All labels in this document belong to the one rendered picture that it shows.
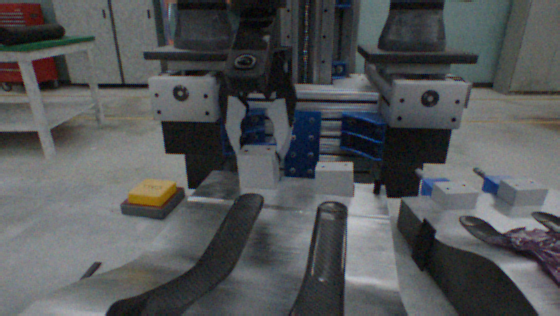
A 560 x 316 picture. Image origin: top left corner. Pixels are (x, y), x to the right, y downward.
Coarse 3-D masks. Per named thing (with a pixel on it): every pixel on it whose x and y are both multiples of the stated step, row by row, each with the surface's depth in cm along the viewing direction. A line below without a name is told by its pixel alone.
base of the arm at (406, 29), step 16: (400, 16) 76; (416, 16) 74; (432, 16) 74; (384, 32) 80; (400, 32) 76; (416, 32) 74; (432, 32) 74; (384, 48) 79; (400, 48) 76; (416, 48) 75; (432, 48) 75
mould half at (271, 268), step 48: (192, 192) 48; (240, 192) 48; (288, 192) 48; (384, 192) 48; (192, 240) 39; (288, 240) 39; (384, 240) 38; (96, 288) 26; (144, 288) 27; (240, 288) 30; (288, 288) 31; (384, 288) 32
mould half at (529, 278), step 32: (416, 224) 49; (448, 224) 47; (512, 224) 47; (448, 256) 41; (480, 256) 35; (512, 256) 34; (448, 288) 41; (480, 288) 36; (512, 288) 31; (544, 288) 30
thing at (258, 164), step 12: (264, 144) 53; (240, 156) 47; (252, 156) 47; (264, 156) 46; (276, 156) 49; (240, 168) 48; (252, 168) 48; (264, 168) 47; (276, 168) 49; (240, 180) 49; (252, 180) 49; (264, 180) 48; (276, 180) 49
